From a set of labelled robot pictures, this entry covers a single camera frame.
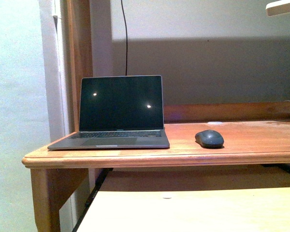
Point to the grey open laptop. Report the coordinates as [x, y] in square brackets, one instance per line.
[119, 112]

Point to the white desk lamp head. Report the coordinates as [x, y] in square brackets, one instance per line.
[278, 8]

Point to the black drawer rail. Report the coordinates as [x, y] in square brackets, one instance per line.
[284, 167]
[99, 180]

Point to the black left drawer rail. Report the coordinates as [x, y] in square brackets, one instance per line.
[99, 180]

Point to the black right drawer rail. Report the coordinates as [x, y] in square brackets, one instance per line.
[284, 167]

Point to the dark grey computer mouse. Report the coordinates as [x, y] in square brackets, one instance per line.
[210, 139]

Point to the wooden desk with hutch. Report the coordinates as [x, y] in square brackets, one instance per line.
[232, 80]

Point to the wooden pull-out keyboard tray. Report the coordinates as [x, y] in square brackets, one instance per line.
[250, 199]

